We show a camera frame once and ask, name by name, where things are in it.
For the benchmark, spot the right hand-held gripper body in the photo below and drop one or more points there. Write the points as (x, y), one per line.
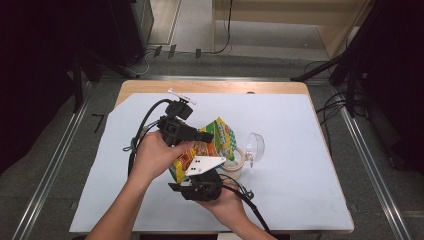
(203, 186)

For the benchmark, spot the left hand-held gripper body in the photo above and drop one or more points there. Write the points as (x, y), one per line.
(176, 128)

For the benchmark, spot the green yellow spout pouch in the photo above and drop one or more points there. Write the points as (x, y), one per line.
(213, 146)

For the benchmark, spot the clear jar with beige lid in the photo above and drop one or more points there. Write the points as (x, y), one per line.
(233, 163)

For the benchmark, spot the person's right hand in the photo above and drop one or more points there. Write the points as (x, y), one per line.
(226, 203)

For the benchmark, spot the person's left hand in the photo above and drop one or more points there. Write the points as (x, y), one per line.
(153, 156)

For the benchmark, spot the wooden table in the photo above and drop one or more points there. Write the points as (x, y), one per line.
(233, 86)

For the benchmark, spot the white table mat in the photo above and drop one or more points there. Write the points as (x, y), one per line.
(293, 193)

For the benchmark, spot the black stand legs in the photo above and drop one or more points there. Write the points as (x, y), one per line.
(78, 83)

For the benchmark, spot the dark cabinet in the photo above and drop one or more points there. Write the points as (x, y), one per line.
(133, 26)

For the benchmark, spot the light wooden shelf unit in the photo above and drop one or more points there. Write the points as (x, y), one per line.
(283, 13)

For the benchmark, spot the black tripod stand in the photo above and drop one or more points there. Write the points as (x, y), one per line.
(350, 66)

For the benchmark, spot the metal floor rail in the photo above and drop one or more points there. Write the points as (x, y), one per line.
(373, 173)
(50, 173)

